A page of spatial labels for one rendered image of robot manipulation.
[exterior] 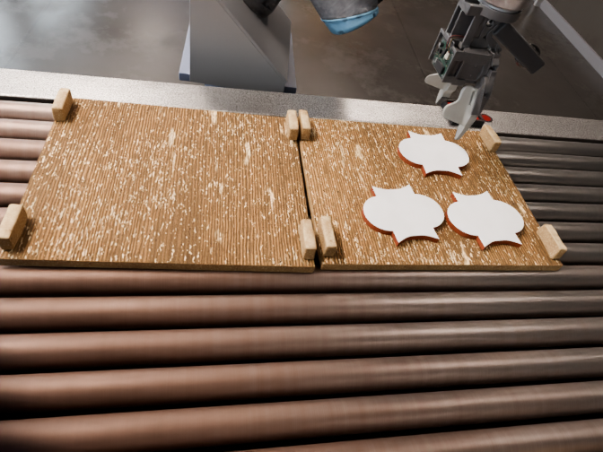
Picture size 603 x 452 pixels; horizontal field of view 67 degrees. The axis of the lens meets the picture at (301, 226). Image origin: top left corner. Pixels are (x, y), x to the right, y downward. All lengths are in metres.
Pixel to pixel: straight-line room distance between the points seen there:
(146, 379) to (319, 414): 0.20
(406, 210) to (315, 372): 0.32
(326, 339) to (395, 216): 0.24
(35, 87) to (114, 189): 0.32
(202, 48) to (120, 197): 0.43
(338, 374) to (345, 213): 0.26
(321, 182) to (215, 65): 0.40
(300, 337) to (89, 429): 0.26
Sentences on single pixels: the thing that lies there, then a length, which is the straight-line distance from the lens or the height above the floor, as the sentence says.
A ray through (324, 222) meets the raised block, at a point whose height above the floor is 0.96.
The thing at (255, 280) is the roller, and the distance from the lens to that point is 0.64.
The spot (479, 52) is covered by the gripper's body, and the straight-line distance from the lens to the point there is 0.77.
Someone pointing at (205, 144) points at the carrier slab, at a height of 0.94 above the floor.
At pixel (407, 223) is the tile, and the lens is 0.74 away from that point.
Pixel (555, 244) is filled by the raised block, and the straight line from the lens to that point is 0.85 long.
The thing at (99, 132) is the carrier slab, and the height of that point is 0.94.
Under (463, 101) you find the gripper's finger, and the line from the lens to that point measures 0.80.
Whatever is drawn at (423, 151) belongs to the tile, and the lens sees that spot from 0.90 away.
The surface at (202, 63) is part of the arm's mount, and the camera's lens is 1.05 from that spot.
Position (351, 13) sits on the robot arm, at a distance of 1.08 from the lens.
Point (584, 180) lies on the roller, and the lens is 1.13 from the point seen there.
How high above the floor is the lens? 1.45
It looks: 48 degrees down
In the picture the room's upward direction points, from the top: 16 degrees clockwise
